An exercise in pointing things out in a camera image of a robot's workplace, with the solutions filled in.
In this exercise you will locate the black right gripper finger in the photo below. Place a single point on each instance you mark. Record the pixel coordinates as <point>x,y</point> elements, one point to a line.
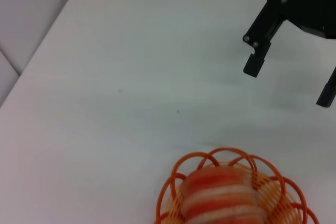
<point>328,95</point>

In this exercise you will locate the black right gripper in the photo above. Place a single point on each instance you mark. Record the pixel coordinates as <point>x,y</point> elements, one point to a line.
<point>312,1</point>

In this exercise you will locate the orange woven plastic basket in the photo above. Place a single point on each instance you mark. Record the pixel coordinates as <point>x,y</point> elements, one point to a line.
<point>286,208</point>

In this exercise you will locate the orange striped bread loaf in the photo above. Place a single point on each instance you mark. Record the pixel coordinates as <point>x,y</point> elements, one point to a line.
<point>223,197</point>

